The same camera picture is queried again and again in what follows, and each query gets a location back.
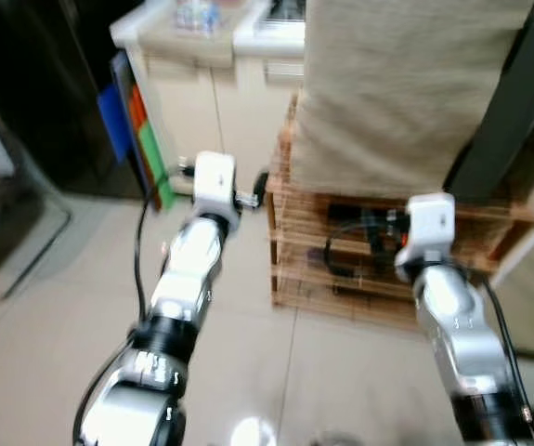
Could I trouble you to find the dark grey fridge door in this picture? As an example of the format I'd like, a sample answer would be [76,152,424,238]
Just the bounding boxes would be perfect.
[445,0,534,203]

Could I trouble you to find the wooden slatted crate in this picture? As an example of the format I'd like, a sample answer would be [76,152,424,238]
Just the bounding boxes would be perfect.
[265,91,534,328]

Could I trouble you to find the cream kitchen counter cabinet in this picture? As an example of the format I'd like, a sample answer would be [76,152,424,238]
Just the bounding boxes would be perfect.
[109,0,306,198]

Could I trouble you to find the beige cloth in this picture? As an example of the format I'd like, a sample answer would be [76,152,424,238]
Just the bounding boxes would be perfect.
[288,0,534,199]

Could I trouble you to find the orange cutting board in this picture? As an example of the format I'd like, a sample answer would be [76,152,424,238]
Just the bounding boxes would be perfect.
[125,84,149,131]

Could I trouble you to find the dark cabinet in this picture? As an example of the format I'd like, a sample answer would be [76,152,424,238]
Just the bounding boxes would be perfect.
[0,0,151,201]

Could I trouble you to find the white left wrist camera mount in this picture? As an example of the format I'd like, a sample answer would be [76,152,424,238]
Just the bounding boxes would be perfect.
[192,151,242,233]

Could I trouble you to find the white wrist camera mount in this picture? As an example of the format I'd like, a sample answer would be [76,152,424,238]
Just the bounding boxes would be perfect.
[402,192,458,272]
[192,151,242,233]

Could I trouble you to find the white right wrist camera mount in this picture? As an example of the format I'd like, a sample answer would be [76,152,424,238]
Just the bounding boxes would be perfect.
[402,192,458,272]

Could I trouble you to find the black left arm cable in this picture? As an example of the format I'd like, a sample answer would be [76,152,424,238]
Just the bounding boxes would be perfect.
[73,165,193,445]

